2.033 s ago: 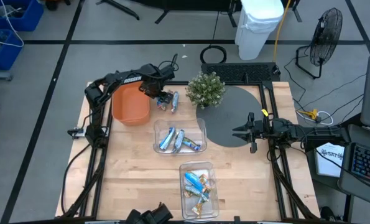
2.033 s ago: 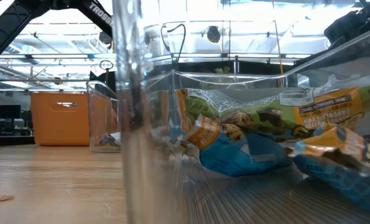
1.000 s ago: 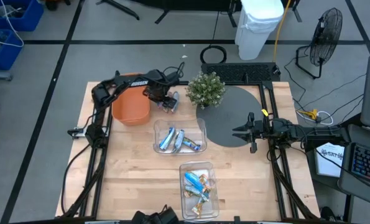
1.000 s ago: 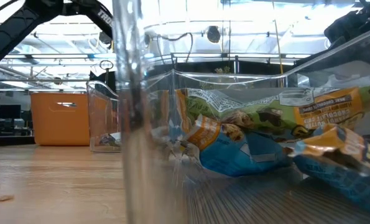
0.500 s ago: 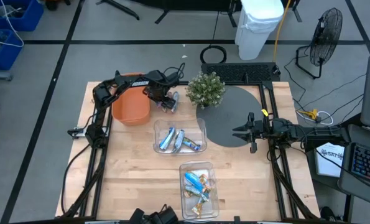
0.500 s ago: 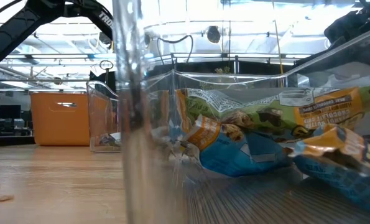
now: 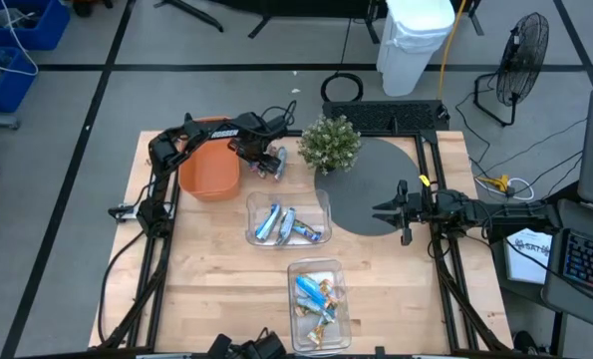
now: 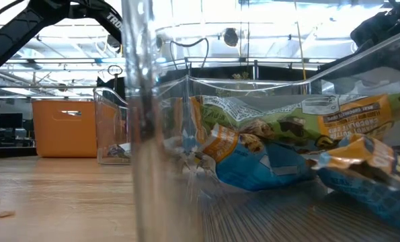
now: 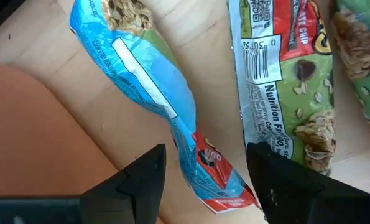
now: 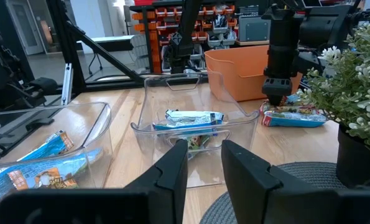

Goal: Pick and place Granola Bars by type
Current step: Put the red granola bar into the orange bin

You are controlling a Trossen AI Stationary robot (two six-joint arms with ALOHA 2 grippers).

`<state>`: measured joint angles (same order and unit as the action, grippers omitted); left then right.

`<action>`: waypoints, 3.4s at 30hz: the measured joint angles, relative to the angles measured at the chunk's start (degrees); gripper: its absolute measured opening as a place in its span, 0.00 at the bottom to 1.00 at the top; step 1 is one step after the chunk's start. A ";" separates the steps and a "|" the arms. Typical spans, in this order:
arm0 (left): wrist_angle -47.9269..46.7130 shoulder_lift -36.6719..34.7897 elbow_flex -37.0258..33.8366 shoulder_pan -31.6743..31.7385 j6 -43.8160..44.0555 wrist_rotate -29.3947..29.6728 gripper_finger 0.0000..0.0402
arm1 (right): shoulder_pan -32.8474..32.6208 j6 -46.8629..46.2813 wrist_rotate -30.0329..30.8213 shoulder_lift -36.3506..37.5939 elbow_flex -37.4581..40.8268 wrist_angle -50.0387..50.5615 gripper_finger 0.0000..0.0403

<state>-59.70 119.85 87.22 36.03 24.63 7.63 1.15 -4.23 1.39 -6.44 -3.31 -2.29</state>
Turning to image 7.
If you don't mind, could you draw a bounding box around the black perforated panel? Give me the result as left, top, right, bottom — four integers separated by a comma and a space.
322, 99, 450, 134

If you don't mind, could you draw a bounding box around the blue orange granola bar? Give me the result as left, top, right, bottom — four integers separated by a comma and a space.
295, 274, 328, 308
294, 295, 338, 325

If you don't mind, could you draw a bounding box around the blue plastic crate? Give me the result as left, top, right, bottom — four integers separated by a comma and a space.
0, 45, 39, 114
0, 0, 72, 51

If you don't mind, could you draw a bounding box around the black device with cable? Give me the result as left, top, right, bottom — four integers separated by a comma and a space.
208, 327, 287, 359

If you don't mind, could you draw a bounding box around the wide clear plastic bin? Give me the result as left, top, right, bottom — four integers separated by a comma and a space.
245, 187, 334, 248

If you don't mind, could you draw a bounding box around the white paper booklet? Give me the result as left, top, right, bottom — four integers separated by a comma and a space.
504, 227, 554, 285

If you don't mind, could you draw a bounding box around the black stand leg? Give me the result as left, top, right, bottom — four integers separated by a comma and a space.
153, 0, 225, 34

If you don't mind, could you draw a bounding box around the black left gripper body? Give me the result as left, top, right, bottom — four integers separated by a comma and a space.
228, 134, 272, 166

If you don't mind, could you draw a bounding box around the artificial potted plant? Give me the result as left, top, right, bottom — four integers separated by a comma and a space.
297, 114, 364, 176

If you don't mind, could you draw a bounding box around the grey keyboard tray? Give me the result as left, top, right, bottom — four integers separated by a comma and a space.
541, 198, 593, 320

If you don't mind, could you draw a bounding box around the black floor fan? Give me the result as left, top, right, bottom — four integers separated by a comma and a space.
473, 12, 551, 128

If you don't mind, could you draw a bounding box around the black backlit keyboard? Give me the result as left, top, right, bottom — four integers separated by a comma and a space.
562, 229, 593, 300

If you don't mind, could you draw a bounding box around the narrow clear plastic bin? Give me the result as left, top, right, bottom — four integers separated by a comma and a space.
286, 256, 354, 357

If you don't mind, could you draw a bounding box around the black aluminium table frame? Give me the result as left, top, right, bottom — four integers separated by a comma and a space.
96, 128, 514, 356

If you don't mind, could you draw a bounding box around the black power cable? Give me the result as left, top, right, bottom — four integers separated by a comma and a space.
98, 232, 146, 344

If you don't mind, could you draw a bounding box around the yellow cable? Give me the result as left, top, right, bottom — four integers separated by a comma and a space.
438, 0, 469, 100

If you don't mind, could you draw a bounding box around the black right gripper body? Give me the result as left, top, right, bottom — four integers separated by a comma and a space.
398, 179, 435, 245

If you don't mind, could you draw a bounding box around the black cable coil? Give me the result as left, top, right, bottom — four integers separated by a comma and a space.
320, 72, 365, 104

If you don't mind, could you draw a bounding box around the grey round mat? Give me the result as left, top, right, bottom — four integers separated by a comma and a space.
314, 137, 426, 237

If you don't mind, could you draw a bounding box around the green orange granola bar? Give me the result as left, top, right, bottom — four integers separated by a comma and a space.
305, 277, 348, 349

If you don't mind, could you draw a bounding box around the orange plastic bin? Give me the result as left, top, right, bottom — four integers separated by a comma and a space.
177, 116, 242, 203

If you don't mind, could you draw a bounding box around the white trash bin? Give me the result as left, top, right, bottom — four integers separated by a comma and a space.
375, 0, 456, 98

